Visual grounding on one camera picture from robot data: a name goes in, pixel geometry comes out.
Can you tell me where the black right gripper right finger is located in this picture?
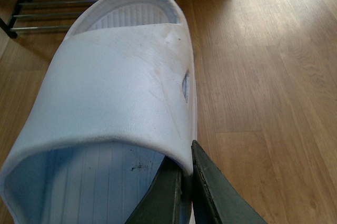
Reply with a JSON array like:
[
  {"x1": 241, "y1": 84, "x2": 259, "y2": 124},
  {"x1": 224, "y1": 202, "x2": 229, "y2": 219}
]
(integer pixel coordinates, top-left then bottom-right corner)
[{"x1": 192, "y1": 140, "x2": 266, "y2": 223}]

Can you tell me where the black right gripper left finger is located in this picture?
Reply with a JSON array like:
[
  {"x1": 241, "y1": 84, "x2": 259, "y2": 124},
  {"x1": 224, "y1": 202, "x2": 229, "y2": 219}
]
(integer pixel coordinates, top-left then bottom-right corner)
[{"x1": 126, "y1": 157, "x2": 182, "y2": 223}]

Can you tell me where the white slide sandal right-held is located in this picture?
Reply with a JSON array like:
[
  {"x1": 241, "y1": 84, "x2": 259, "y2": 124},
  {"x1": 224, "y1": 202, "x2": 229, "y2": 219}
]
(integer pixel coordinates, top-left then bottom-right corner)
[{"x1": 1, "y1": 0, "x2": 197, "y2": 223}]

